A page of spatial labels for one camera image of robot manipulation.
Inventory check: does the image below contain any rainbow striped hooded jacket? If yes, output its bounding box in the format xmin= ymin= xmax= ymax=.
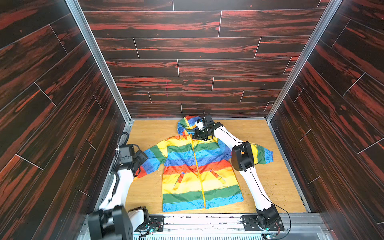
xmin=133 ymin=115 xmax=274 ymax=213

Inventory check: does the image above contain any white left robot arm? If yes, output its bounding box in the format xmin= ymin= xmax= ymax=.
xmin=88 ymin=148 xmax=149 ymax=240

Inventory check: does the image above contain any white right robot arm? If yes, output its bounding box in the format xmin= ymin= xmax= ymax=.
xmin=193 ymin=116 xmax=284 ymax=233

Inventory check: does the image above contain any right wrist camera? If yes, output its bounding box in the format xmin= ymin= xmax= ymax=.
xmin=195 ymin=115 xmax=215 ymax=131

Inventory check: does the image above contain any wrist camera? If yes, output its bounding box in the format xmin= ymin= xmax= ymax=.
xmin=116 ymin=132 xmax=135 ymax=163
xmin=195 ymin=115 xmax=215 ymax=131

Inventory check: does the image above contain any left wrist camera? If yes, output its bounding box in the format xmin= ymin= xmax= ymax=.
xmin=116 ymin=132 xmax=135 ymax=163

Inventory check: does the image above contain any aluminium left floor rail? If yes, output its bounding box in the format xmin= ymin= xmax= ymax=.
xmin=86 ymin=122 xmax=134 ymax=214

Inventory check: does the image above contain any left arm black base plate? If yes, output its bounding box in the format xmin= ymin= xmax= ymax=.
xmin=135 ymin=215 xmax=165 ymax=234

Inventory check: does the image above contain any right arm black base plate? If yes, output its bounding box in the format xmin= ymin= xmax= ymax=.
xmin=240 ymin=215 xmax=285 ymax=232

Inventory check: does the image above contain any aluminium front frame rail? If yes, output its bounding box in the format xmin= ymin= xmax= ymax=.
xmin=77 ymin=213 xmax=331 ymax=240

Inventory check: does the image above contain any aluminium corner post left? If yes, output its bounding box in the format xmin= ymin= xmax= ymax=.
xmin=65 ymin=0 xmax=132 ymax=124

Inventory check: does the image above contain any aluminium corner post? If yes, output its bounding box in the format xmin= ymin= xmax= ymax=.
xmin=65 ymin=0 xmax=132 ymax=124
xmin=266 ymin=0 xmax=342 ymax=124

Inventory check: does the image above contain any aluminium corner post right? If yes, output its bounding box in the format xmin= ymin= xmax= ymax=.
xmin=266 ymin=0 xmax=342 ymax=124

